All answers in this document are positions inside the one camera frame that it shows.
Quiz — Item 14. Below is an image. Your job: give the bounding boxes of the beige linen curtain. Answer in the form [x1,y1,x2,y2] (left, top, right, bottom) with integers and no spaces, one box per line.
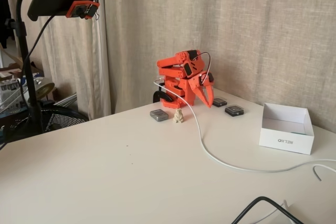
[103,0,336,133]

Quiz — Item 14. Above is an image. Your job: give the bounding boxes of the long white cable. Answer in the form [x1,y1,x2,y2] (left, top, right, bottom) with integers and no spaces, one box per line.
[153,78,336,174]

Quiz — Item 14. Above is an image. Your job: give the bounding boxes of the thin dark robot wire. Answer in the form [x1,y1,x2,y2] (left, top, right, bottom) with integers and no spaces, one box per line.
[195,51,212,78]

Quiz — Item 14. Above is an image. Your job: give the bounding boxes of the white sheer curtain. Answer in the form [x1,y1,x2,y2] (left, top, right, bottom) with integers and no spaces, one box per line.
[5,0,116,120]

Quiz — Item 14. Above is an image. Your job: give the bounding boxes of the gold lamp shade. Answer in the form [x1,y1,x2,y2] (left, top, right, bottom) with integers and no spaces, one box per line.
[34,77,56,101]

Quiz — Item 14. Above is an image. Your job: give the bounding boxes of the white cardboard box bin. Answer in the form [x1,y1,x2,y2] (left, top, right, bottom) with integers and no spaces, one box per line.
[258,102,315,156]

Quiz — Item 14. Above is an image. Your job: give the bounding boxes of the brown cardboard box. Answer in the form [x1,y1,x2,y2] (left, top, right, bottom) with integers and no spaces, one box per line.
[0,45,44,78]

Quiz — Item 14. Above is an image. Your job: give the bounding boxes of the black camera holder bar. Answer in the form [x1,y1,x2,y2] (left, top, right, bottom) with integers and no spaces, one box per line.
[27,0,100,22]

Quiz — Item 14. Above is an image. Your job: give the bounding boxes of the small beige bear figurine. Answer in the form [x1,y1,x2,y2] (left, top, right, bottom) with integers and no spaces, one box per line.
[174,108,185,124]

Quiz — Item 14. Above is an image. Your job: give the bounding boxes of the black gooseneck camera stand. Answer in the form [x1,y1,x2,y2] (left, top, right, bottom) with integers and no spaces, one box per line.
[5,0,100,141]

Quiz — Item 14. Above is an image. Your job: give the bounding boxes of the black table clamp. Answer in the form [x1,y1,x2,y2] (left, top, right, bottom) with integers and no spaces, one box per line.
[152,90,174,103]

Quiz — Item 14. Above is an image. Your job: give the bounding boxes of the black floor fan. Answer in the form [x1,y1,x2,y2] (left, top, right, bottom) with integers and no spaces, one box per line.
[0,100,90,143]

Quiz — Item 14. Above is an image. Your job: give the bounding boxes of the grey plastic case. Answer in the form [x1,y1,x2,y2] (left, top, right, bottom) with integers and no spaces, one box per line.
[150,109,170,123]

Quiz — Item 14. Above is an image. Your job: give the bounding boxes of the black camera cable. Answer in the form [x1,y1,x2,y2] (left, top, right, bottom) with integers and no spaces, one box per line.
[0,15,55,151]

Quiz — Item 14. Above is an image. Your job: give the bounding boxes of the short white cable end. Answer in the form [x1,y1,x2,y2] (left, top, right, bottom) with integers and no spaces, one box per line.
[312,165,336,182]

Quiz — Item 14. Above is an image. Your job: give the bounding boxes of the orange camera mount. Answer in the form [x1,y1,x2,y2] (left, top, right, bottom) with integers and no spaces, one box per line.
[66,1,101,20]

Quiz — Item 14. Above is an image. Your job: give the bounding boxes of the thick black cable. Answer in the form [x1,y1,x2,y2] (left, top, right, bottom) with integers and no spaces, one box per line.
[230,196,305,224]

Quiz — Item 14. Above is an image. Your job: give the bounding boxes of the black plastic case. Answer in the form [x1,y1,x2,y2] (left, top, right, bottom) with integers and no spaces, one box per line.
[224,104,245,117]
[212,97,228,108]

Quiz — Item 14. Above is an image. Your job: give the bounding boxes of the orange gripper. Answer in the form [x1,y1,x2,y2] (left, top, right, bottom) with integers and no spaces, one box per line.
[184,51,215,109]

